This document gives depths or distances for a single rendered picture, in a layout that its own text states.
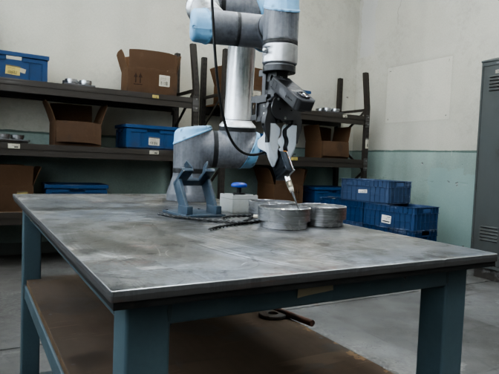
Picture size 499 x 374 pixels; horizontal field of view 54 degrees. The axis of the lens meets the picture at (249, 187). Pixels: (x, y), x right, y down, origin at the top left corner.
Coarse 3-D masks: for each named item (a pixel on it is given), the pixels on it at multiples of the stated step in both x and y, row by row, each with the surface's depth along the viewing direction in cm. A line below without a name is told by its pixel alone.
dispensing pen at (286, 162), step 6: (282, 156) 102; (282, 162) 101; (288, 162) 102; (276, 168) 103; (282, 168) 101; (288, 168) 101; (276, 174) 103; (282, 174) 102; (288, 174) 102; (288, 180) 101; (288, 186) 101; (294, 198) 100
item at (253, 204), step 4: (252, 200) 112; (256, 200) 113; (260, 200) 114; (264, 200) 114; (268, 200) 114; (272, 200) 114; (276, 200) 114; (280, 200) 114; (284, 200) 113; (288, 200) 113; (252, 204) 107; (256, 204) 106; (260, 204) 105; (284, 204) 105; (288, 204) 106; (292, 204) 107; (252, 208) 107; (256, 208) 106; (252, 212) 107; (256, 212) 106
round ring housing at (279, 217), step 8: (264, 208) 94; (272, 208) 93; (280, 208) 102; (288, 208) 102; (296, 208) 101; (304, 208) 99; (264, 216) 94; (272, 216) 93; (280, 216) 92; (288, 216) 92; (296, 216) 92; (304, 216) 94; (264, 224) 95; (272, 224) 93; (280, 224) 93; (288, 224) 93; (296, 224) 93; (304, 224) 95
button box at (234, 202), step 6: (234, 192) 122; (222, 198) 122; (228, 198) 119; (234, 198) 118; (240, 198) 118; (246, 198) 119; (252, 198) 120; (222, 204) 122; (228, 204) 119; (234, 204) 118; (240, 204) 118; (246, 204) 119; (222, 210) 122; (228, 210) 119; (234, 210) 118; (240, 210) 119; (246, 210) 119
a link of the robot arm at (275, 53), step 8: (264, 48) 102; (272, 48) 101; (280, 48) 100; (288, 48) 101; (296, 48) 102; (264, 56) 102; (272, 56) 101; (280, 56) 100; (288, 56) 101; (296, 56) 103; (264, 64) 104; (288, 64) 102; (296, 64) 103
